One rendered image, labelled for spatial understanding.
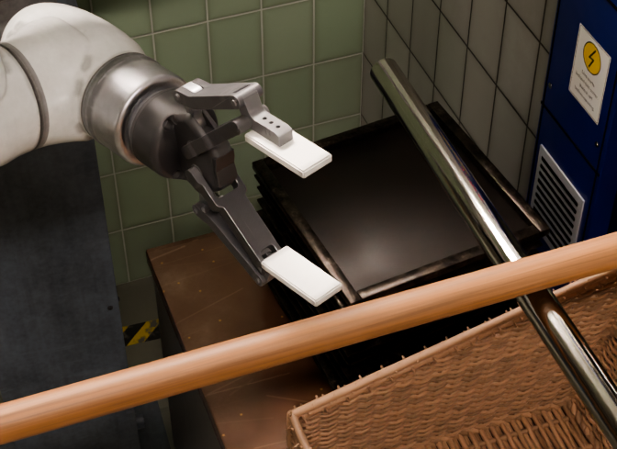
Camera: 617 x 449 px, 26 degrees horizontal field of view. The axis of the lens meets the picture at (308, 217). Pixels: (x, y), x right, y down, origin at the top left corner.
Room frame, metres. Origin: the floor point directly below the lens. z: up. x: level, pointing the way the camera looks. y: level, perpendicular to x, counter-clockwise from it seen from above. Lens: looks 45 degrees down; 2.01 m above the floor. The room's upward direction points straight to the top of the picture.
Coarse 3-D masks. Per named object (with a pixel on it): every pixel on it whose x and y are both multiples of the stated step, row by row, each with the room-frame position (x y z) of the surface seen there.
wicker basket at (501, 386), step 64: (512, 320) 1.05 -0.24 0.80; (576, 320) 1.08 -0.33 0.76; (384, 384) 1.00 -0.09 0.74; (448, 384) 1.03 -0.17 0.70; (512, 384) 1.06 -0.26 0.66; (320, 448) 0.97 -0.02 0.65; (384, 448) 1.00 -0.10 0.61; (448, 448) 1.02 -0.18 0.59; (512, 448) 1.01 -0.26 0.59; (576, 448) 1.01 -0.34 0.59
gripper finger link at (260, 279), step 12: (204, 204) 0.85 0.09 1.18; (204, 216) 0.84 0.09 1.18; (216, 216) 0.84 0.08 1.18; (216, 228) 0.83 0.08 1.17; (228, 228) 0.83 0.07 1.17; (228, 240) 0.82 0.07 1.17; (240, 252) 0.81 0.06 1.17; (252, 264) 0.80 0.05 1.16; (252, 276) 0.79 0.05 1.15; (264, 276) 0.79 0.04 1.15
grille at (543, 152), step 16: (544, 160) 1.35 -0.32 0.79; (544, 176) 1.34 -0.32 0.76; (560, 176) 1.31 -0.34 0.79; (544, 192) 1.34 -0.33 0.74; (560, 192) 1.30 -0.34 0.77; (576, 192) 1.27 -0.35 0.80; (544, 208) 1.33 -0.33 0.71; (560, 208) 1.29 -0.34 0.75; (576, 208) 1.26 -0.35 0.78; (560, 224) 1.29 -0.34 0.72; (576, 224) 1.26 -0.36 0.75; (544, 240) 1.32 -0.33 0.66; (560, 240) 1.28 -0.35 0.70; (576, 240) 1.25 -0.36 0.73
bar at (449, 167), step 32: (384, 64) 1.06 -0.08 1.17; (384, 96) 1.03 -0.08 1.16; (416, 96) 1.01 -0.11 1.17; (416, 128) 0.97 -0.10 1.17; (448, 160) 0.92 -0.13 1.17; (448, 192) 0.89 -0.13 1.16; (480, 192) 0.88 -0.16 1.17; (480, 224) 0.84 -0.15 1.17; (512, 256) 0.79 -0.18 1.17; (544, 320) 0.72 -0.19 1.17; (576, 352) 0.69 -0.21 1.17; (576, 384) 0.66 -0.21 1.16; (608, 384) 0.66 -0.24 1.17; (608, 416) 0.63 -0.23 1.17
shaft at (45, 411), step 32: (544, 256) 0.76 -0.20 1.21; (576, 256) 0.76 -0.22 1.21; (608, 256) 0.77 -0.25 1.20; (416, 288) 0.73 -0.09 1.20; (448, 288) 0.73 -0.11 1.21; (480, 288) 0.73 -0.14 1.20; (512, 288) 0.74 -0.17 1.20; (544, 288) 0.75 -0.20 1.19; (320, 320) 0.69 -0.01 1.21; (352, 320) 0.70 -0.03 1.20; (384, 320) 0.70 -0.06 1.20; (416, 320) 0.71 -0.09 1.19; (192, 352) 0.66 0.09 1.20; (224, 352) 0.66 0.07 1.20; (256, 352) 0.67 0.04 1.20; (288, 352) 0.67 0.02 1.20; (320, 352) 0.68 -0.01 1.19; (96, 384) 0.63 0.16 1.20; (128, 384) 0.63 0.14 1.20; (160, 384) 0.64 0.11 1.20; (192, 384) 0.64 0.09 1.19; (0, 416) 0.60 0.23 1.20; (32, 416) 0.61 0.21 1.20; (64, 416) 0.61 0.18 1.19; (96, 416) 0.62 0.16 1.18
